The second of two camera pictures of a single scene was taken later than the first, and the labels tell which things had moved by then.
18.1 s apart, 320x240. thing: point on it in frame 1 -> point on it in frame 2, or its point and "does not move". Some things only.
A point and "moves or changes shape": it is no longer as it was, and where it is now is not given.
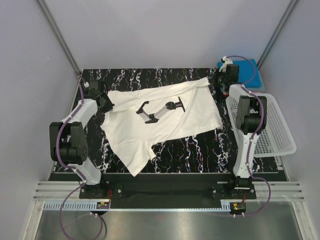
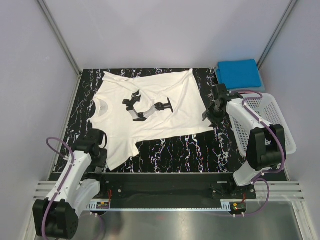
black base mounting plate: (135, 190) does not move
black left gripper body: (108, 104) -> (100, 161)
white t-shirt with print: (140, 116) moves or changes shape
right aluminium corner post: (289, 9) does not move
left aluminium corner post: (51, 23) does not move
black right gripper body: (219, 79) -> (213, 115)
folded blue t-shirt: (249, 75) does not move
